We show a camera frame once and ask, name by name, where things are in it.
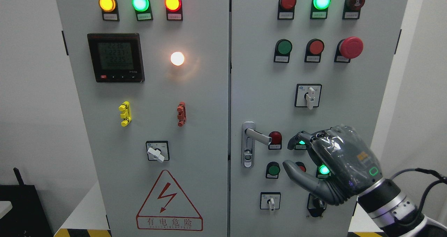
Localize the green indicator light middle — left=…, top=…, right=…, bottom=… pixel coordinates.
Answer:
left=294, top=140, right=307, bottom=150

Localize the black selector knob switch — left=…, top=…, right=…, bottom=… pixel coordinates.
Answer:
left=307, top=194, right=327, bottom=217

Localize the dark red buzzer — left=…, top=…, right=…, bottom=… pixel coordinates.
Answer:
left=342, top=0, right=365, bottom=20

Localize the grey cabinet door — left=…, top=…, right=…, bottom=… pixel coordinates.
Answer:
left=230, top=0, right=407, bottom=237
left=57, top=0, right=229, bottom=237

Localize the red push button upper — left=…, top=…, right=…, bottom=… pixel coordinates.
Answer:
left=304, top=39, right=325, bottom=63

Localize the white rotary switch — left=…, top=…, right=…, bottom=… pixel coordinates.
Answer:
left=259, top=192, right=281, bottom=211
left=295, top=84, right=322, bottom=110

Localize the green indicator light top right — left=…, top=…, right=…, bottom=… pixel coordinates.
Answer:
left=310, top=0, right=331, bottom=20

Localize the red indicator light top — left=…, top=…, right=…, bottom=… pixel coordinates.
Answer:
left=277, top=0, right=297, bottom=20

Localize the green indicator light lower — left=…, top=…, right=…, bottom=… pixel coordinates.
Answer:
left=316, top=164, right=330, bottom=179

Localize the red electric hazard sign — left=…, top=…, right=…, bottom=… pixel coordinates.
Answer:
left=136, top=170, right=203, bottom=231

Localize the green push button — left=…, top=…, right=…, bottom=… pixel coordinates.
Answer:
left=273, top=39, right=293, bottom=63
left=265, top=161, right=281, bottom=179

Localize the yellow indicator light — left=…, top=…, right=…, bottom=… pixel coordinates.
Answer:
left=98, top=0, right=119, bottom=21

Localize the white rotary switch left door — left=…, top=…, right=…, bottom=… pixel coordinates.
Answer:
left=146, top=141, right=170, bottom=163

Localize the silver door handle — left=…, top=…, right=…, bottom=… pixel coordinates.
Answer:
left=241, top=121, right=272, bottom=168

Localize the green push button upper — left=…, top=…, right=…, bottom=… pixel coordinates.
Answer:
left=273, top=39, right=293, bottom=63

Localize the white glowing lamp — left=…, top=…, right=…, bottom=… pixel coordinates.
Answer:
left=170, top=51, right=185, bottom=66

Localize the red-orange indicator light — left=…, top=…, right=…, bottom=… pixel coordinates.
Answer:
left=164, top=0, right=183, bottom=21

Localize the black box with antenna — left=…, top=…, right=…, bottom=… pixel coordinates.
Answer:
left=0, top=168, right=54, bottom=237

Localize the red plastic clip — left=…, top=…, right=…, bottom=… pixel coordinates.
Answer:
left=177, top=102, right=187, bottom=127

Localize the yellow plastic clip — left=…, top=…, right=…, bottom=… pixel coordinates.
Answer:
left=118, top=101, right=132, bottom=127

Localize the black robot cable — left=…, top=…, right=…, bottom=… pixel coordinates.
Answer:
left=389, top=168, right=447, bottom=213

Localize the black digital power meter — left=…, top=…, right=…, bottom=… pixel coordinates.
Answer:
left=87, top=33, right=145, bottom=83

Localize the red indicator light middle left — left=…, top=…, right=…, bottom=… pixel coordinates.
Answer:
left=268, top=131, right=282, bottom=150

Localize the red indicator light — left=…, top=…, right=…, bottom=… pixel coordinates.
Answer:
left=277, top=0, right=297, bottom=20
left=268, top=131, right=282, bottom=150

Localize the green push button lower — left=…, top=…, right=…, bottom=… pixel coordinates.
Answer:
left=265, top=161, right=281, bottom=179

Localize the red push button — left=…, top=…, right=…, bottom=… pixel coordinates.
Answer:
left=304, top=39, right=325, bottom=63
left=295, top=161, right=307, bottom=172

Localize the red emergency stop button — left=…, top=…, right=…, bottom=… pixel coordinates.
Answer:
left=334, top=36, right=364, bottom=63

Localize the white rotary switch upper right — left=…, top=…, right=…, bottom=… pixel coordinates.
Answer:
left=295, top=84, right=322, bottom=110

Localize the white rotary switch lower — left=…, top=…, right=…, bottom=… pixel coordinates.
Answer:
left=259, top=192, right=281, bottom=211

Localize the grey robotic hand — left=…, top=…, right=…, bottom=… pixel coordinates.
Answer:
left=283, top=126, right=382, bottom=206

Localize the red push button lower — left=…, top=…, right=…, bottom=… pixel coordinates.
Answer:
left=295, top=161, right=307, bottom=172

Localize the green indicator light left door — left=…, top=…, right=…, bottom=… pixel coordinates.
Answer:
left=132, top=0, right=153, bottom=21

